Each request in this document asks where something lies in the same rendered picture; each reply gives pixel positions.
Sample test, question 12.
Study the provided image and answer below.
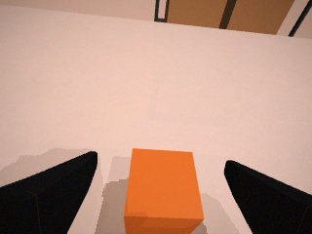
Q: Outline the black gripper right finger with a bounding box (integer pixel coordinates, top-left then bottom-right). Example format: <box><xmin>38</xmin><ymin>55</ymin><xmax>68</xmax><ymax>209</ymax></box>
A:
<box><xmin>224</xmin><ymin>160</ymin><xmax>312</xmax><ymax>234</ymax></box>

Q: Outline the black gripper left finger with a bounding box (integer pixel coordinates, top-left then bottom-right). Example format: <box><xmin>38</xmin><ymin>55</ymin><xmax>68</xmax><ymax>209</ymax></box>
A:
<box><xmin>0</xmin><ymin>151</ymin><xmax>98</xmax><ymax>234</ymax></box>

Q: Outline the orange block with dark square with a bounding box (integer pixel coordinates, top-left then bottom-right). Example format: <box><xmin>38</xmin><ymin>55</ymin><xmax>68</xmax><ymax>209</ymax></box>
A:
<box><xmin>124</xmin><ymin>148</ymin><xmax>204</xmax><ymax>234</ymax></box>

